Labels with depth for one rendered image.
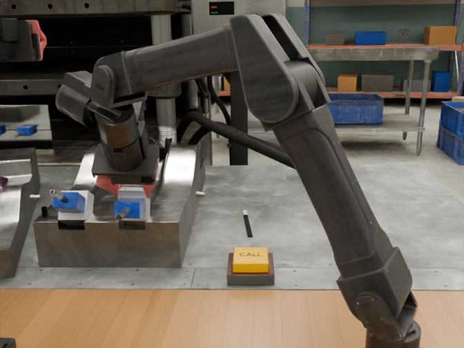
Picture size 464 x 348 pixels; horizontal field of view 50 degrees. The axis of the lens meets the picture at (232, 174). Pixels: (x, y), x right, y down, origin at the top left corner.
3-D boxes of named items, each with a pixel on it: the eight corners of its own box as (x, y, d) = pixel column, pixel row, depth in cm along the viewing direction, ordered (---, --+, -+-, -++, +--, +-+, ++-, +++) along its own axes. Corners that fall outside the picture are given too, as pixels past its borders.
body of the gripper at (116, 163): (100, 150, 84) (91, 119, 78) (160, 152, 84) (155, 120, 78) (92, 180, 80) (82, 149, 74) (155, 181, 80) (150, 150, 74)
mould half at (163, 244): (181, 268, 89) (177, 197, 85) (39, 267, 90) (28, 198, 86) (205, 179, 137) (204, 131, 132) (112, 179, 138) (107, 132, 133)
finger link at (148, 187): (124, 179, 90) (115, 145, 83) (163, 181, 90) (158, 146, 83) (118, 210, 86) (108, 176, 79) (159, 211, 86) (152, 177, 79)
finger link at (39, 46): (17, 21, 91) (-11, 20, 82) (54, 21, 91) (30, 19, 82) (22, 59, 93) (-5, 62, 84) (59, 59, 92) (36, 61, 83)
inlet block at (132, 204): (134, 234, 77) (134, 200, 76) (103, 234, 77) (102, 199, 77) (150, 216, 90) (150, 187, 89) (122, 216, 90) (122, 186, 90)
